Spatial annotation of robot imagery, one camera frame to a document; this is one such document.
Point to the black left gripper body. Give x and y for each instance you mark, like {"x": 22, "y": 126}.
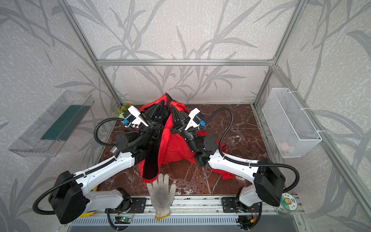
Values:
{"x": 153, "y": 122}

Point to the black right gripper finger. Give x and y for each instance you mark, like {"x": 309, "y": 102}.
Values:
{"x": 176, "y": 124}
{"x": 181, "y": 116}

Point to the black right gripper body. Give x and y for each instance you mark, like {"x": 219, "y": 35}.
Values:
{"x": 178, "y": 125}

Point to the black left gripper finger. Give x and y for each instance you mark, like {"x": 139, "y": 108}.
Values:
{"x": 165, "y": 104}
{"x": 154, "y": 112}

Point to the red jacket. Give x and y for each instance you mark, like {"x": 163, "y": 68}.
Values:
{"x": 172, "y": 148}

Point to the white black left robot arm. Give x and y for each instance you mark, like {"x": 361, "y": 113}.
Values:
{"x": 143, "y": 146}

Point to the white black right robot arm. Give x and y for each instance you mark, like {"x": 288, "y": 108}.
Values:
{"x": 265, "y": 176}

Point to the artificial green flower plant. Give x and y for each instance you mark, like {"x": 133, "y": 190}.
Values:
{"x": 123, "y": 108}

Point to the white knit work glove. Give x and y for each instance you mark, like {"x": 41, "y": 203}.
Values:
{"x": 161, "y": 195}

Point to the green tape roll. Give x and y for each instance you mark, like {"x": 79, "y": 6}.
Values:
{"x": 288, "y": 205}

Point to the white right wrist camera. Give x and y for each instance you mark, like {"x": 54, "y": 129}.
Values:
{"x": 196, "y": 119}

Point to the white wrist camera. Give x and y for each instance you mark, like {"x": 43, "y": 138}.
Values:
{"x": 132, "y": 117}
{"x": 196, "y": 119}

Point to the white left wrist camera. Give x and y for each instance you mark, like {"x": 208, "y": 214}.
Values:
{"x": 132, "y": 117}

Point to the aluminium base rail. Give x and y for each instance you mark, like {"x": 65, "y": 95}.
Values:
{"x": 185, "y": 210}

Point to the clear acrylic wall shelf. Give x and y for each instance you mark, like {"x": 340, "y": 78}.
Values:
{"x": 48, "y": 134}

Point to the white wire mesh basket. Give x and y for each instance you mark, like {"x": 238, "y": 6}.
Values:
{"x": 293, "y": 132}

